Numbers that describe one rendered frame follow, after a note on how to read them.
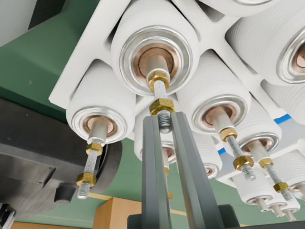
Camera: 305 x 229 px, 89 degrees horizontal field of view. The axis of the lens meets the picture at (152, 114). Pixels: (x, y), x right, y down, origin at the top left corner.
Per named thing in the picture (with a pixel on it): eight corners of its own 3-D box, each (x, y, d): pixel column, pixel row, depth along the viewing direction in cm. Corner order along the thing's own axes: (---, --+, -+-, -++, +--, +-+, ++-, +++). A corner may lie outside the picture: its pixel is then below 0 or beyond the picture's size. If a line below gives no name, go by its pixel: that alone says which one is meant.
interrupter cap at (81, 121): (73, 136, 24) (71, 140, 23) (71, 98, 19) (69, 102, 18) (122, 143, 26) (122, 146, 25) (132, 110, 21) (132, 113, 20)
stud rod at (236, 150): (225, 126, 21) (254, 181, 16) (218, 126, 21) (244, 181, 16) (227, 121, 20) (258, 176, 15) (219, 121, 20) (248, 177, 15)
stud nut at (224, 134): (231, 137, 20) (234, 142, 20) (218, 138, 20) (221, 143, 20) (236, 126, 19) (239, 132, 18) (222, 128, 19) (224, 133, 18)
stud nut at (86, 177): (88, 170, 16) (86, 178, 15) (100, 176, 17) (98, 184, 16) (74, 176, 16) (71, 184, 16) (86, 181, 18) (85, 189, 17)
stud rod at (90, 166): (97, 133, 20) (81, 195, 15) (103, 137, 21) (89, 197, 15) (92, 136, 20) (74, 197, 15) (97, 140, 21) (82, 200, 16)
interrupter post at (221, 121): (229, 111, 22) (240, 128, 19) (218, 122, 23) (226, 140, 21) (217, 106, 21) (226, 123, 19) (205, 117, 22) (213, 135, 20)
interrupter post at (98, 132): (91, 128, 23) (86, 147, 20) (92, 116, 21) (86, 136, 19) (108, 131, 23) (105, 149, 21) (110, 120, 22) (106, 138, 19)
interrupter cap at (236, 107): (257, 104, 21) (260, 107, 21) (218, 136, 26) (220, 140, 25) (215, 83, 19) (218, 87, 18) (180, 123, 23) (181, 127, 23)
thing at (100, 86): (92, 80, 37) (66, 141, 24) (94, 39, 31) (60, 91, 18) (132, 88, 39) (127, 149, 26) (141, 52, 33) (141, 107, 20)
